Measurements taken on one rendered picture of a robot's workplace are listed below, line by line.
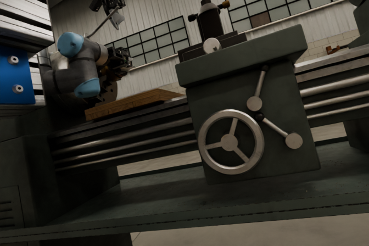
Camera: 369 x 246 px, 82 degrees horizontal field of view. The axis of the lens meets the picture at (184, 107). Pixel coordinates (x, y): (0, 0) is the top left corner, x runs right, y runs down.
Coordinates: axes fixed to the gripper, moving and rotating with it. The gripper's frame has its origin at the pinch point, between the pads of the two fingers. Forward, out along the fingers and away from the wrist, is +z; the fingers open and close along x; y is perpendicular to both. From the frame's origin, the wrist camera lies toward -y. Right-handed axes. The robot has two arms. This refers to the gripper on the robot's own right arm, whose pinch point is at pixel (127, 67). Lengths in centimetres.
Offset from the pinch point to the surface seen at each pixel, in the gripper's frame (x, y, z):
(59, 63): 3.6, -18.6, -18.8
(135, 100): -19.5, 12.6, -21.0
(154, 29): 348, -232, 641
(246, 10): 300, 101, 659
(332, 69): -26, 70, -17
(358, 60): -25, 76, -17
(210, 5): 5.5, 43.4, -13.5
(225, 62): -19, 45, -32
